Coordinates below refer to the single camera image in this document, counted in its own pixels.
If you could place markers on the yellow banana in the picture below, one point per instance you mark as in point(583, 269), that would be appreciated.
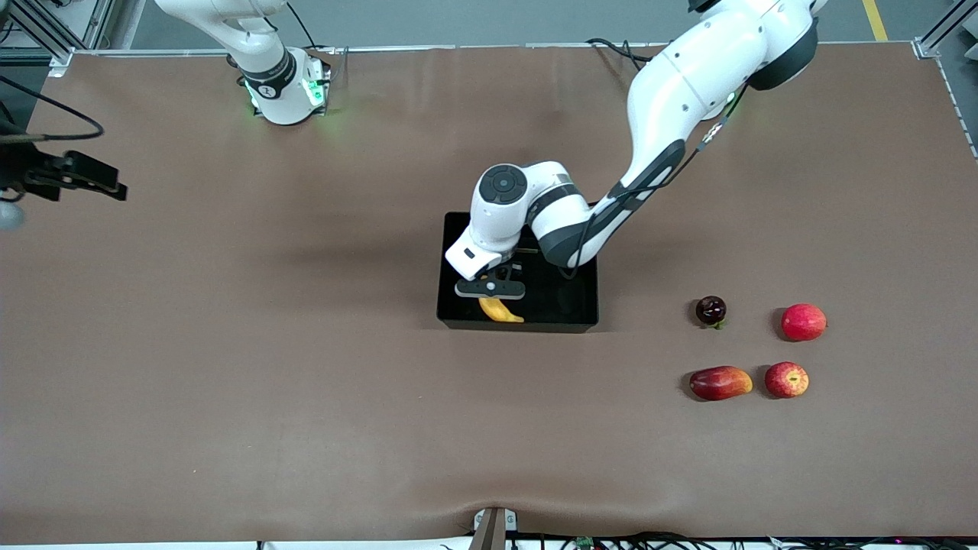
point(497, 309)

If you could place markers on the black plastic box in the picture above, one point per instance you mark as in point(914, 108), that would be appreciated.
point(565, 302)

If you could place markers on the red apple with yellow patch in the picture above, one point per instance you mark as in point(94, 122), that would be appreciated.
point(787, 380)

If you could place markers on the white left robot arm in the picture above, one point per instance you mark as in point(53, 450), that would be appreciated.
point(688, 76)

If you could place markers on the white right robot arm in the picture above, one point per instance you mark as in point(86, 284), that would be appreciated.
point(286, 99)

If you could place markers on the brown table mat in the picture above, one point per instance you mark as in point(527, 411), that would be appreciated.
point(229, 344)

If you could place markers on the dark maroon round fruit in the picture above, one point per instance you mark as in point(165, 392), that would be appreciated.
point(710, 309)

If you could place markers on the red yellow mango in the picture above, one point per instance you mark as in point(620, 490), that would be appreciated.
point(720, 383)

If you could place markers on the plain red apple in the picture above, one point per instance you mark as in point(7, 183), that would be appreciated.
point(804, 322)

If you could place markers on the aluminium corner strut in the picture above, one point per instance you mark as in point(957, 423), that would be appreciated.
point(943, 27)

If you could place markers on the aluminium frame struts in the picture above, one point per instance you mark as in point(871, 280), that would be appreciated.
point(30, 23)

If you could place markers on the brown post with metal bracket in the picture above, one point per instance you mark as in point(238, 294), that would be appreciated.
point(493, 531)

